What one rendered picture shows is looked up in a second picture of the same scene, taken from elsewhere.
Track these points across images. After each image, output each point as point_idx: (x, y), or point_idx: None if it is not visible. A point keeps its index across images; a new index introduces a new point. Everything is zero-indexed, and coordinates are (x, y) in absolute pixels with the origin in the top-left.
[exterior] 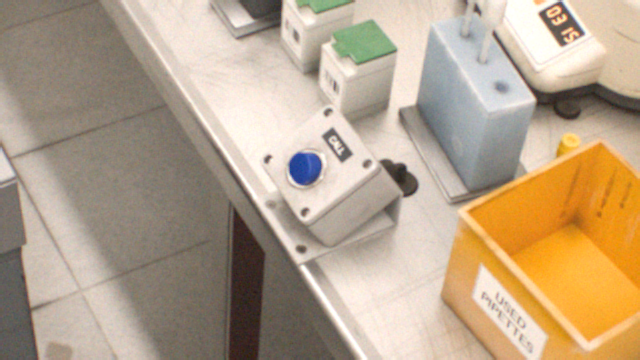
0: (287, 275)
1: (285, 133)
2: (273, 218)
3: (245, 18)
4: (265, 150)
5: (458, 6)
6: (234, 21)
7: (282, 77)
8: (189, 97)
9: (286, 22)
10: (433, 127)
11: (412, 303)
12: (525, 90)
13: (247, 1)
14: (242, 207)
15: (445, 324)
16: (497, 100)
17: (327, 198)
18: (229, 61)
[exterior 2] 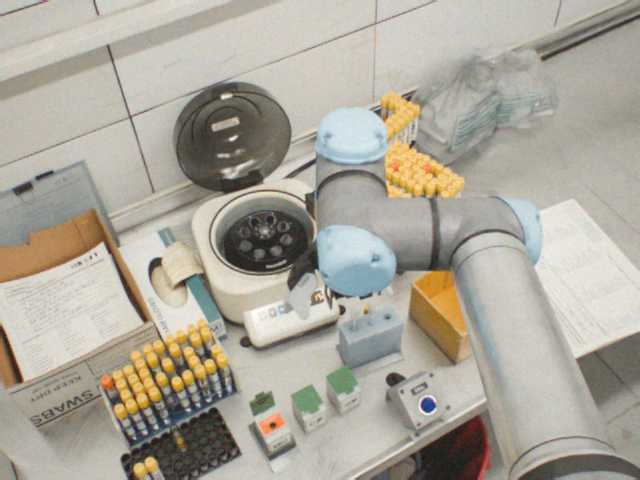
0: (443, 432)
1: (369, 430)
2: (425, 433)
3: (295, 450)
4: (381, 439)
5: (271, 351)
6: (298, 455)
7: (330, 433)
8: (349, 478)
9: (310, 424)
10: (366, 361)
11: (461, 376)
12: (387, 307)
13: (290, 446)
14: (406, 454)
15: (469, 363)
16: (395, 318)
17: (443, 395)
18: (320, 460)
